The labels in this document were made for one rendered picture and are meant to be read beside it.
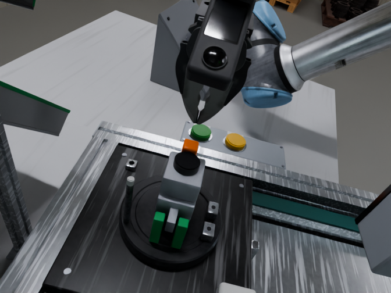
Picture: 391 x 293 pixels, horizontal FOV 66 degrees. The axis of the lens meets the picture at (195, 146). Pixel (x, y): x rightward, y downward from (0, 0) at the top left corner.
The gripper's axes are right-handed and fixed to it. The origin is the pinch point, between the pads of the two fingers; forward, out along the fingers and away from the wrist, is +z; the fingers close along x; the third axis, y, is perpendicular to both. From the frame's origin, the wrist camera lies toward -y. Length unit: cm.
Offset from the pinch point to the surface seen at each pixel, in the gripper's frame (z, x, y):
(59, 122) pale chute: 6.1, 20.1, -1.9
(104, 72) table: 21, 29, 39
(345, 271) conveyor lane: 15.8, -29.7, -8.0
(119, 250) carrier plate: 10.3, 5.2, -16.9
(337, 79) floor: 108, -140, 281
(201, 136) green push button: 10.4, -1.7, 8.9
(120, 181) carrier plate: 10.4, 8.7, -6.3
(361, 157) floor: 108, -132, 152
